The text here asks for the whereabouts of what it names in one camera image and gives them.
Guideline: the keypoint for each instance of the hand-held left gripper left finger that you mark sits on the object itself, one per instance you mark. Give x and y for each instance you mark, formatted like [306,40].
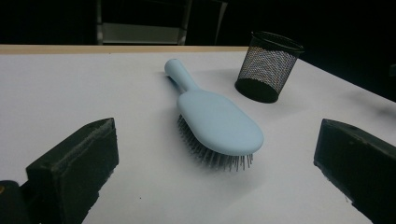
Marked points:
[71,168]

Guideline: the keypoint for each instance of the white table cover sheet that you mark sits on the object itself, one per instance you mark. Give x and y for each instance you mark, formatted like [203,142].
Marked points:
[62,87]

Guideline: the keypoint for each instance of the light blue hairbrush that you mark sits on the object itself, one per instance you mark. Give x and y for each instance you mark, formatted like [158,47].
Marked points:
[218,124]

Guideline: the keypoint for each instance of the grey metal stand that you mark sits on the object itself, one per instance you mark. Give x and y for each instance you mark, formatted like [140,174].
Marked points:
[140,32]

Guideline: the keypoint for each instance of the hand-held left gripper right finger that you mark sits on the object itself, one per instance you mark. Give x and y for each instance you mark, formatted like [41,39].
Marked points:
[358,161]

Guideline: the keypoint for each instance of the black mesh pen holder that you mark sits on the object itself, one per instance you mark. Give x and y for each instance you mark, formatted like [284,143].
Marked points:
[267,68]

